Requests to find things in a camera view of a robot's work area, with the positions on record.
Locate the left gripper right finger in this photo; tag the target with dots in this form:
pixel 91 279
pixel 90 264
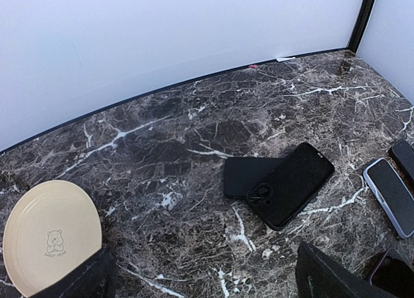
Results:
pixel 319 275

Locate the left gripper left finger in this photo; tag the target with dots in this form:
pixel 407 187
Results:
pixel 95 277

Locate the pink phone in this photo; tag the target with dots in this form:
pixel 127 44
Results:
pixel 393 274

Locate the silver white phone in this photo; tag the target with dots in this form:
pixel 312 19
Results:
pixel 393 196

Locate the lavender phone case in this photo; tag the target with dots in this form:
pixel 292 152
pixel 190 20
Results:
pixel 372 181

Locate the tan wooden round plate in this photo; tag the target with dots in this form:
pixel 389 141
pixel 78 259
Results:
pixel 52 229

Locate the right black corner post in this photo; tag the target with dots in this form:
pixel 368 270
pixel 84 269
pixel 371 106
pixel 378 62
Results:
pixel 360 25

